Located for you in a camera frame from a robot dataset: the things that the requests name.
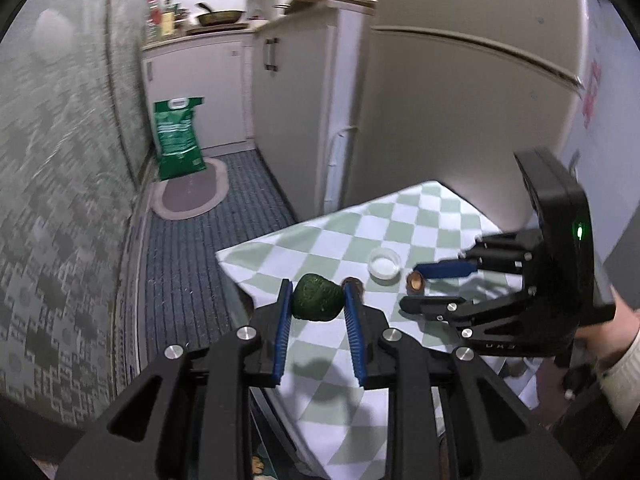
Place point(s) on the cluster of condiment bottles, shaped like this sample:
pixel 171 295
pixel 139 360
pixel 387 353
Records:
pixel 152 20

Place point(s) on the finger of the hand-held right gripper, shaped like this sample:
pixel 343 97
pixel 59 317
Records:
pixel 430 305
pixel 445 270

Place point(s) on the white plastic lid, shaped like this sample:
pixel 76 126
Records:
pixel 385 262

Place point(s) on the grey oval floor mat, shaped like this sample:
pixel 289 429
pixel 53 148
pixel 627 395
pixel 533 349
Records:
pixel 190 192

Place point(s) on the yellow oil bottle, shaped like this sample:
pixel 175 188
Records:
pixel 167 22

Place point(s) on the person's right forearm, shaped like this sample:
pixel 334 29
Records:
pixel 622 385

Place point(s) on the brown nut shell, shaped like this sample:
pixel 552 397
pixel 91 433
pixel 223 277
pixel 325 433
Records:
pixel 355 285

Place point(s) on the wooden cutting board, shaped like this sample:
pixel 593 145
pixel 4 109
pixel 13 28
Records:
pixel 320 0

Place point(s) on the green rice bag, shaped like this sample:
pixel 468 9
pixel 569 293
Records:
pixel 177 137

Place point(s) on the dark green avocado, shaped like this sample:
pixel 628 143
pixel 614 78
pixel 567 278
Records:
pixel 317 300

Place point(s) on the clear plastic table cover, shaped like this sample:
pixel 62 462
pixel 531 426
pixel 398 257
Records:
pixel 245 292

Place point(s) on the white kitchen cabinet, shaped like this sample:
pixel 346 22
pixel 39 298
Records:
pixel 200 95

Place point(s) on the black cooktop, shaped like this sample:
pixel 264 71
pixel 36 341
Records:
pixel 217 29

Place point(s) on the green white checkered tablecloth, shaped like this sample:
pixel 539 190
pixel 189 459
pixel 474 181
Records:
pixel 350 240

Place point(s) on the silver refrigerator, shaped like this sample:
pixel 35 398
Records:
pixel 475 110

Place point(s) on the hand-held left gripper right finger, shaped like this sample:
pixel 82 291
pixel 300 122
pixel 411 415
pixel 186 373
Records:
pixel 354 330

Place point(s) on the frosted patterned sliding door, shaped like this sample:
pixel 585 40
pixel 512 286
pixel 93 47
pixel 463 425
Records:
pixel 50 185
pixel 131 60

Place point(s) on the red wall sticker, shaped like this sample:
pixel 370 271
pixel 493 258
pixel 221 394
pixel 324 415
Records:
pixel 592 95

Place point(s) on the grey striped floor mat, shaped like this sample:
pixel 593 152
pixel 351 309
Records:
pixel 200 270

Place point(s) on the person's right hand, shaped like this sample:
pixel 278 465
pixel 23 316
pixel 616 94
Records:
pixel 620 325

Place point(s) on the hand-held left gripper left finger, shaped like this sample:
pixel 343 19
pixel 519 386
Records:
pixel 281 330

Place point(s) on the frying pan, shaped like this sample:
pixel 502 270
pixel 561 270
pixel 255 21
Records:
pixel 217 16

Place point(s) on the brown walnut shell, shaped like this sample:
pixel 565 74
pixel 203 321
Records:
pixel 416 281

